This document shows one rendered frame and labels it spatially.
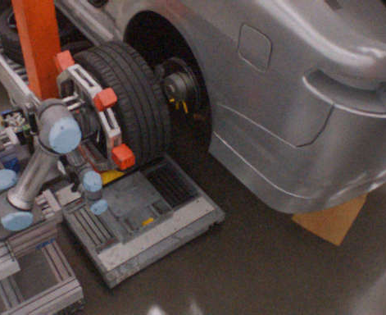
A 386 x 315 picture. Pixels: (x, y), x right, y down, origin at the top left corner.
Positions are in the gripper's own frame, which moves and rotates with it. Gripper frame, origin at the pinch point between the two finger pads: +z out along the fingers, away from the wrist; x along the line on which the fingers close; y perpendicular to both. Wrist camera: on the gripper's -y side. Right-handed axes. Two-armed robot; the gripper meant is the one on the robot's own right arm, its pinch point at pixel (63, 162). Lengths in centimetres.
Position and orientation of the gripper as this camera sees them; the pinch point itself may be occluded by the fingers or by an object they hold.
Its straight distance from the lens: 238.2
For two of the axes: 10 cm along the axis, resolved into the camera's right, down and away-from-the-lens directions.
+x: -8.4, 4.0, -3.7
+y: -0.2, -7.1, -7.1
